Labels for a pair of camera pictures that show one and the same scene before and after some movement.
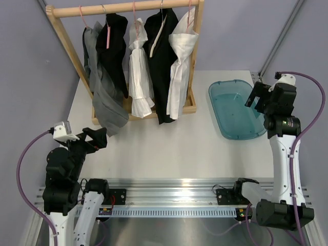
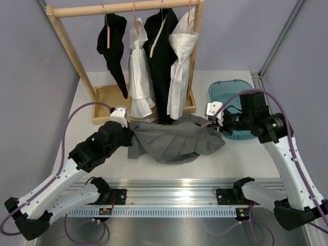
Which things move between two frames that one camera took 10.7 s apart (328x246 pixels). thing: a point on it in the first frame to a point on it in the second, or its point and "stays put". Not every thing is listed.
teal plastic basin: x=235 y=121 stays put
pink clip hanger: x=108 y=31 stays put
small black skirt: x=115 y=57 stays put
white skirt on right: x=183 y=39 stays put
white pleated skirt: x=141 y=74 stays put
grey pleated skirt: x=109 y=105 to x=174 y=141
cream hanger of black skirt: x=163 y=20 stays put
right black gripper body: x=269 y=105 to x=239 y=121
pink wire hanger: x=82 y=17 to x=208 y=123
